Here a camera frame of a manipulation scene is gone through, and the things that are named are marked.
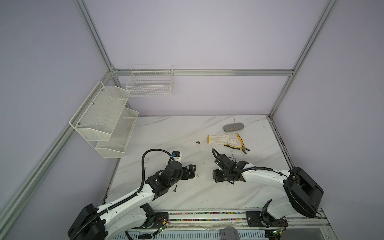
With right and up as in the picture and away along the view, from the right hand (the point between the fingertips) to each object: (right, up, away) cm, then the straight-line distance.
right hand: (215, 176), depth 87 cm
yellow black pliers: (+22, +14, +15) cm, 30 cm away
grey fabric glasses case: (+17, +29, +23) cm, 41 cm away
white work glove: (+5, +21, +18) cm, 28 cm away
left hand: (-15, +6, -6) cm, 17 cm away
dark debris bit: (-10, +19, +18) cm, 28 cm away
